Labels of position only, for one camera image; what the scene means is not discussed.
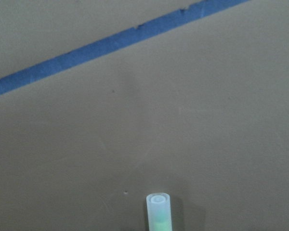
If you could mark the green marker pen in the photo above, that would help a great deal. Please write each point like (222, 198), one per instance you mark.
(159, 212)

